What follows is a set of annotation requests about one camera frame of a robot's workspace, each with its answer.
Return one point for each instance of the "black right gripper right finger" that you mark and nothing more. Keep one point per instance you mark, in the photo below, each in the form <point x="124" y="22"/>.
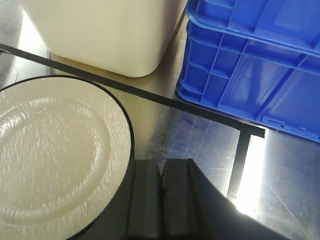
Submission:
<point x="193" y="209"/>

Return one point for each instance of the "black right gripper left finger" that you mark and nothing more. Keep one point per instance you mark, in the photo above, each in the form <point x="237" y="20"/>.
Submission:
<point x="134" y="213"/>

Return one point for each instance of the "beige plate black rim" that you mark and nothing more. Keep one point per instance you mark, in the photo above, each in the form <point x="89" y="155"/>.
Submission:
<point x="65" y="144"/>

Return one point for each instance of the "black tape strip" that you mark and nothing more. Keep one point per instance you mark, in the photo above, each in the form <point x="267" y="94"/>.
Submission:
<point x="229" y="151"/>

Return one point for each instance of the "large blue plastic crate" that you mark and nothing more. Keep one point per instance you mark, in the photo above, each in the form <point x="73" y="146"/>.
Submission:
<point x="258" y="60"/>

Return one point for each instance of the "cream plastic storage bin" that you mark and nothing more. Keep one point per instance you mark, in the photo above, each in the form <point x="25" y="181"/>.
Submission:
<point x="127" y="37"/>

